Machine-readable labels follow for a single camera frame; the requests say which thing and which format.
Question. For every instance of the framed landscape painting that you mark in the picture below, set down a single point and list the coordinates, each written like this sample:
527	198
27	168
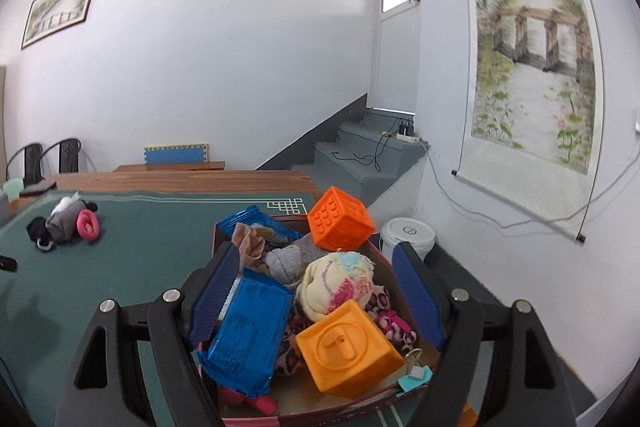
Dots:
60	7

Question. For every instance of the teal binder clip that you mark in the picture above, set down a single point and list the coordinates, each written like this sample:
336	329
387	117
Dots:
415	379

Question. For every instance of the red-orange toy cube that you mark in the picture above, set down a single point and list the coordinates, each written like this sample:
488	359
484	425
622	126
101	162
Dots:
340	219

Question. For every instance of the white power strip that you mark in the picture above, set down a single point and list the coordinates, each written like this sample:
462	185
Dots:
407	138

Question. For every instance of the blue snack packet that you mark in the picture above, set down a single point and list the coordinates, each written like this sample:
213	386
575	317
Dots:
245	337
240	219

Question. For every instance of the white lidded bucket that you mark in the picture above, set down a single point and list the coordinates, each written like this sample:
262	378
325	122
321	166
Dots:
405	232

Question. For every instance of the grey stairs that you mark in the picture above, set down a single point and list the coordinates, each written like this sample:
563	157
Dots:
350	162

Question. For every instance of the blue foam mat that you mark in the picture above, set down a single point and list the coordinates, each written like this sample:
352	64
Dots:
175	157

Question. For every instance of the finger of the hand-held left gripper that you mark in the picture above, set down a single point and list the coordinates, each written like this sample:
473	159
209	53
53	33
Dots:
7	264

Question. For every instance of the green table mat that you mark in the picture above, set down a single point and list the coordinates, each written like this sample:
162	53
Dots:
150	247

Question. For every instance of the hanging scroll painting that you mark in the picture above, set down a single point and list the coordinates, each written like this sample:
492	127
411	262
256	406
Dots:
530	57

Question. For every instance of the pastel patterned sock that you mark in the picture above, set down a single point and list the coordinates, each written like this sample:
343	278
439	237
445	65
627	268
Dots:
330	282

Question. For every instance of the grey and pink sock bundle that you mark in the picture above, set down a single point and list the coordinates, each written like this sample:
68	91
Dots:
62	224

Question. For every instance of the wooden bench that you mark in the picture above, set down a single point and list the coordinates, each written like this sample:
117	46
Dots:
200	166

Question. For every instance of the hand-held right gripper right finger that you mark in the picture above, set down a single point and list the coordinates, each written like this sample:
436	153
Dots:
420	302

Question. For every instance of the yellow-orange toy cube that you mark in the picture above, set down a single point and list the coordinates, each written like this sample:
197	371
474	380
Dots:
345	347

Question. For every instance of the black chargers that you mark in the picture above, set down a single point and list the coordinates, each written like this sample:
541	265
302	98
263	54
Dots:
406	127

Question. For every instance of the mint green stool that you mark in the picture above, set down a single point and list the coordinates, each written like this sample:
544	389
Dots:
12	189

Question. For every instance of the grey knitted sock black cuff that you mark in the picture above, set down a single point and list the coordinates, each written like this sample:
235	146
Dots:
285	262

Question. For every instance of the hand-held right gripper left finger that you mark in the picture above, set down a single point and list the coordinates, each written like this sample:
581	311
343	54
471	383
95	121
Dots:
210	297

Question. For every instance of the pink leopard print sock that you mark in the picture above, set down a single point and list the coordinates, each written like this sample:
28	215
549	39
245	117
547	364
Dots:
390	322

